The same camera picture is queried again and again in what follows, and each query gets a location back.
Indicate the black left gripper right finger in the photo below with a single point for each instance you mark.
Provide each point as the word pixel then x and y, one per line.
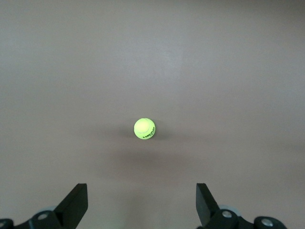
pixel 207 212

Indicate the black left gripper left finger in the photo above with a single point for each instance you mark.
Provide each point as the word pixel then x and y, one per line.
pixel 71 212

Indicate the yellow-green tennis ball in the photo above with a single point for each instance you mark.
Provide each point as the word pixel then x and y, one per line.
pixel 144 128

